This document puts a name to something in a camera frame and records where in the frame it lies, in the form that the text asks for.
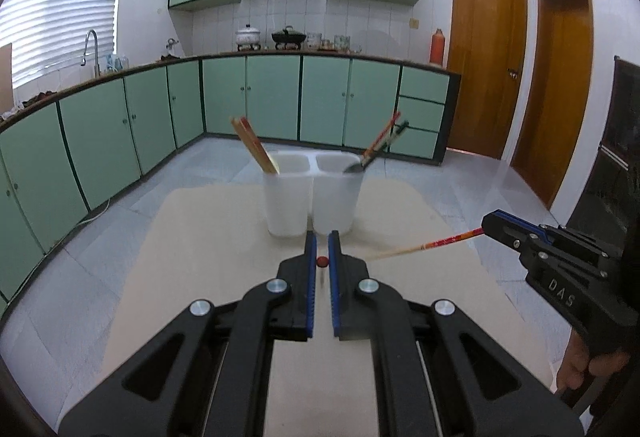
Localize person's right hand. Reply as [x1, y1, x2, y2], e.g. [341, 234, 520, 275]
[556, 331, 632, 394]

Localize black wok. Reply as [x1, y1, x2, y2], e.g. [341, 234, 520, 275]
[270, 26, 307, 51]

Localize white floor cable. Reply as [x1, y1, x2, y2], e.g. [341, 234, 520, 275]
[79, 198, 111, 224]

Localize white cooking pot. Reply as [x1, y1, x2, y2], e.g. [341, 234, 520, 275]
[235, 23, 262, 51]

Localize plain wooden chopstick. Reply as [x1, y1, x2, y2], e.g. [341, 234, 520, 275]
[230, 117, 275, 175]
[233, 119, 277, 175]

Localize plain wooden door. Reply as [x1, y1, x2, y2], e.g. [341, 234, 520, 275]
[509, 0, 595, 211]

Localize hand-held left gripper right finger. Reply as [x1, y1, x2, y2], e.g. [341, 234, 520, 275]
[327, 230, 586, 437]

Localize wooden door with handle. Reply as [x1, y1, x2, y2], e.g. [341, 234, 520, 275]
[445, 0, 529, 162]

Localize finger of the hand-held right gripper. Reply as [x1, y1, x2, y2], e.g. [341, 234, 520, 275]
[492, 210, 622, 265]
[481, 213, 551, 268]

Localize white two-compartment utensil holder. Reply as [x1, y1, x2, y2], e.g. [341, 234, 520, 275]
[262, 149, 369, 238]

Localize steel kitchen faucet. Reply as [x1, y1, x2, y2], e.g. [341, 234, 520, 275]
[81, 30, 102, 79]

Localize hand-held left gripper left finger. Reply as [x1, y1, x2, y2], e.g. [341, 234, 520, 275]
[59, 231, 319, 437]

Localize white window blind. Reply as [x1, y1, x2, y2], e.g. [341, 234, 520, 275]
[0, 0, 135, 91]

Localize red thermos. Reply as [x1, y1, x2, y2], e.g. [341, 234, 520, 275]
[429, 28, 446, 67]

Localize green base cabinets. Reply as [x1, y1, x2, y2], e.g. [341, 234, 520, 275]
[0, 53, 462, 314]

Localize cardboard sheet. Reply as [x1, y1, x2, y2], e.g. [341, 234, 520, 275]
[0, 42, 15, 116]

